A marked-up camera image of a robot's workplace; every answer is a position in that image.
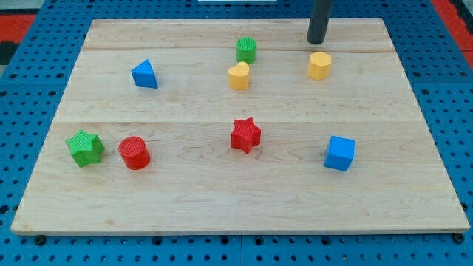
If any blue triangle block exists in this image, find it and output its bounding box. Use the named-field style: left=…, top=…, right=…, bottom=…
left=131, top=59, right=158, bottom=89

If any wooden board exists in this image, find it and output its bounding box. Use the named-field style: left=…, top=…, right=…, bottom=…
left=11, top=18, right=470, bottom=236

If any green star block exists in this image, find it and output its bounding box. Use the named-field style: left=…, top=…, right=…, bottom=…
left=65, top=129, right=105, bottom=168

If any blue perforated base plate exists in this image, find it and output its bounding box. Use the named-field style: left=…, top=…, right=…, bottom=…
left=1, top=0, right=472, bottom=265

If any red star block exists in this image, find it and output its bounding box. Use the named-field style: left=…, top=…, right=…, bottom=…
left=231, top=117, right=262, bottom=154

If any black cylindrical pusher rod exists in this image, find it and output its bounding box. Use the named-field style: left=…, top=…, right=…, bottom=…
left=307, top=0, right=333, bottom=44

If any yellow hexagon block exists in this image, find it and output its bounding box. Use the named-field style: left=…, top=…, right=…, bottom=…
left=307, top=52, right=332, bottom=81

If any green cylinder block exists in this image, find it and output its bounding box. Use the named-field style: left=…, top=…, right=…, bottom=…
left=236, top=36, right=257, bottom=64

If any yellow heart block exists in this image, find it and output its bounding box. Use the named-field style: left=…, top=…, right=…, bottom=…
left=228, top=61, right=250, bottom=90

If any red cylinder block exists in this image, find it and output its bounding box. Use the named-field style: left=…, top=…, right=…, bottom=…
left=118, top=136, right=150, bottom=170

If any blue cube block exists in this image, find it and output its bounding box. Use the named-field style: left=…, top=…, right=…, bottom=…
left=324, top=135, right=355, bottom=171

